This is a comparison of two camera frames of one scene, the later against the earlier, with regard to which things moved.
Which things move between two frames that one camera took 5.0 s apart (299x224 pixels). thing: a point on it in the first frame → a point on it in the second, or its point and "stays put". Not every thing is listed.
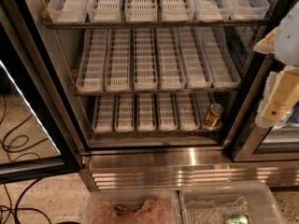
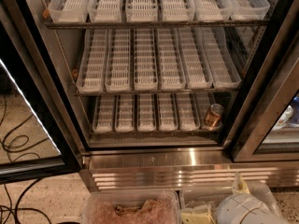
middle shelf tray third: x=145 y=70 stays put
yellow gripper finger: x=281 y=91 → x=239 y=186
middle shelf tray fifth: x=195 y=58 stays put
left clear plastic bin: x=132 y=206 stays put
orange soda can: x=214 y=116 stays put
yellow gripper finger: x=266 y=45 → x=205 y=217
